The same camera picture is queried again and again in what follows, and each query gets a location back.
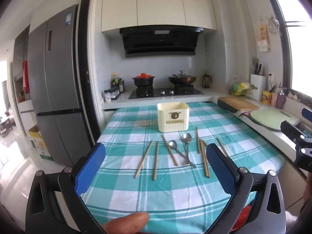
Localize red hanging cloth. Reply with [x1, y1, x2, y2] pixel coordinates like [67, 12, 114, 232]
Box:
[22, 60, 30, 94]

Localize teal checkered tablecloth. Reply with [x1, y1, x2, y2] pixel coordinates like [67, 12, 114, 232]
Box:
[80, 101, 286, 234]

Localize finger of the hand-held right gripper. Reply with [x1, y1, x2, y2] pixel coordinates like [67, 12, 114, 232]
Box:
[301, 107, 312, 123]
[280, 120, 308, 147]

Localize person's left hand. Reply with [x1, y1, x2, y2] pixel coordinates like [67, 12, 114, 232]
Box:
[101, 212, 150, 234]

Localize white knife block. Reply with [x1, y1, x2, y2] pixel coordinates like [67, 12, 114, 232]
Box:
[250, 74, 267, 102]

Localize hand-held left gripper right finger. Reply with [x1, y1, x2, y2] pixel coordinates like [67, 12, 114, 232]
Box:
[206, 143, 287, 234]

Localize wire dish rack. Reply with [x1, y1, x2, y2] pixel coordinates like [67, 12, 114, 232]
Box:
[230, 88, 252, 98]

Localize cardboard box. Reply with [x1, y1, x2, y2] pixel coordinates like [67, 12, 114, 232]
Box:
[28, 125, 54, 162]

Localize large metal spoon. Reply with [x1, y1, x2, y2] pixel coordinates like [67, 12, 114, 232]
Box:
[181, 133, 193, 165]

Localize black gas cooktop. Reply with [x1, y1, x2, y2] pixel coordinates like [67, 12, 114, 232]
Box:
[128, 87, 205, 100]

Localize black clay pot orange lid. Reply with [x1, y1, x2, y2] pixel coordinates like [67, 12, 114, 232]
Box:
[132, 72, 156, 88]

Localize hanging metal trivet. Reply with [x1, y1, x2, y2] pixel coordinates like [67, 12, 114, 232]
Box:
[265, 16, 280, 34]

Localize person's right forearm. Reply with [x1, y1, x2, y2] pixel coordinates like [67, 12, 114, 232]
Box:
[300, 172, 312, 225]

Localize wok with glass lid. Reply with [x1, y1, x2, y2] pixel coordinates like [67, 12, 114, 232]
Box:
[168, 70, 197, 86]

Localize sauce bottles cluster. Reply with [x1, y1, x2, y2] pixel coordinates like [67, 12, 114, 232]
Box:
[111, 72, 125, 93]

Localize black range hood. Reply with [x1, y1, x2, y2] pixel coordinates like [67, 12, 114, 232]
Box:
[119, 27, 204, 59]

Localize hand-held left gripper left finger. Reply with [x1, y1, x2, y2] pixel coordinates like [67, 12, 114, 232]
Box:
[26, 142, 106, 234]

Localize hanging paper wall calendar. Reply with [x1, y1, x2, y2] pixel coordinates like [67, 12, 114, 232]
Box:
[257, 20, 272, 52]

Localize cream ribbed utensil holder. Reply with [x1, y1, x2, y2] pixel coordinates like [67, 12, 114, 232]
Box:
[157, 102, 190, 133]

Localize wooden cutting board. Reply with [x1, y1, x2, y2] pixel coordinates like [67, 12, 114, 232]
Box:
[218, 96, 260, 112]

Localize purple soap dispenser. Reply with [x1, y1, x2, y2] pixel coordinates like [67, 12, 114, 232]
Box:
[276, 89, 286, 110]

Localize black door frame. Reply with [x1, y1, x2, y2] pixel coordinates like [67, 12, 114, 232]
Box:
[77, 0, 102, 150]

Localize grey refrigerator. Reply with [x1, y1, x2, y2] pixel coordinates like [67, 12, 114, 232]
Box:
[27, 4, 95, 167]

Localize small metal spoon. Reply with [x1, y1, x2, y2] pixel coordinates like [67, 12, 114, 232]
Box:
[168, 140, 197, 168]

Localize spice jars rack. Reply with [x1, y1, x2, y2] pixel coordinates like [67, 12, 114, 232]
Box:
[104, 88, 121, 103]

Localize white upper cabinet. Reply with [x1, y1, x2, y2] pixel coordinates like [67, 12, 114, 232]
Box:
[101, 0, 217, 33]

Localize window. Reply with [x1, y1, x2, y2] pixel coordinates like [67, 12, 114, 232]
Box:
[268, 0, 312, 103]

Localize yellow printed box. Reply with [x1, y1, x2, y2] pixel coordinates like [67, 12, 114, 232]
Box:
[262, 90, 273, 105]

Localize green cutting board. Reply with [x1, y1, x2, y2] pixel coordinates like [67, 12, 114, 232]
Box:
[250, 109, 301, 132]

